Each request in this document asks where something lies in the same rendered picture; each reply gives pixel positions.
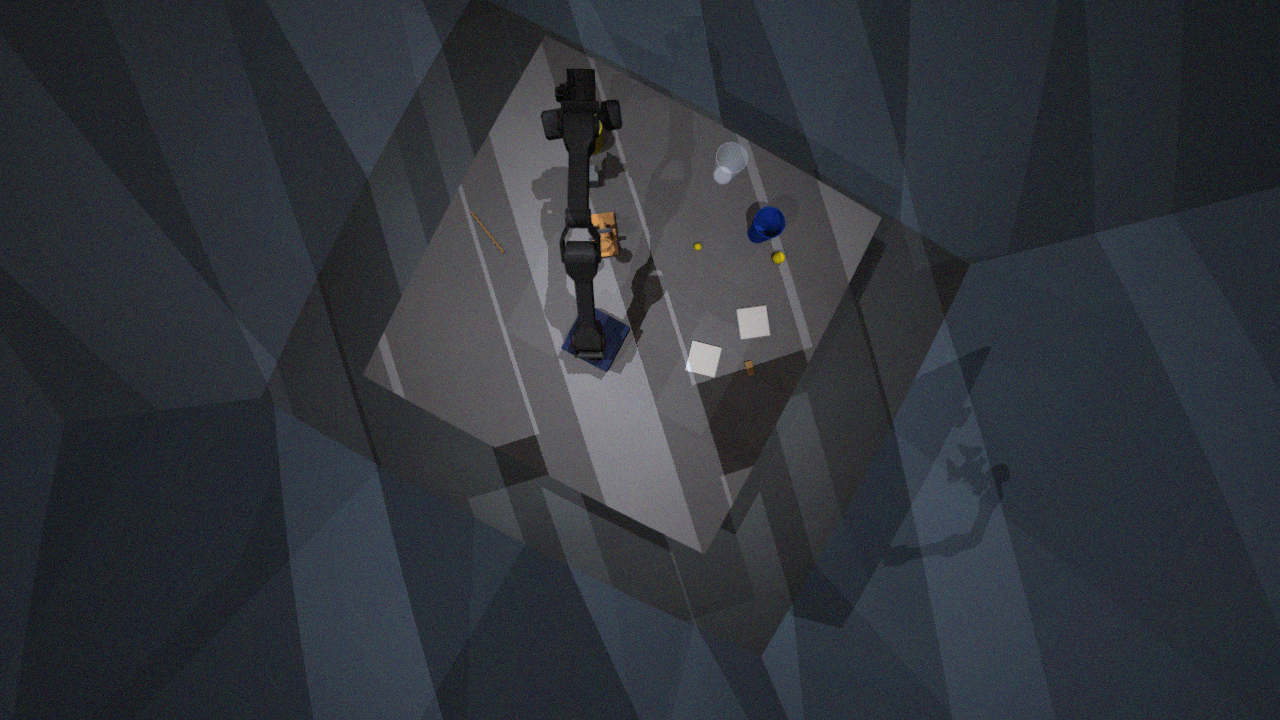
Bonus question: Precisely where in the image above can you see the orange wooden catapult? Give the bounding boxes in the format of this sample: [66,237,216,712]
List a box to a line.
[593,211,620,258]

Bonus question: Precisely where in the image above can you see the white flat square slab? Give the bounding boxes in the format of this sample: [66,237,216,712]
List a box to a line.
[735,306,771,340]
[685,341,722,377]

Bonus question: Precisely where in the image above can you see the dark blue cup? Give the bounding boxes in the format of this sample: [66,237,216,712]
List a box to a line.
[748,206,785,243]

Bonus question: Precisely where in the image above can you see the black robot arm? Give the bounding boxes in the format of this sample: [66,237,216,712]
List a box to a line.
[556,68,607,361]

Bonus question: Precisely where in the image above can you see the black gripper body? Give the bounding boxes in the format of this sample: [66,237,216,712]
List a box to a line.
[541,100,623,141]

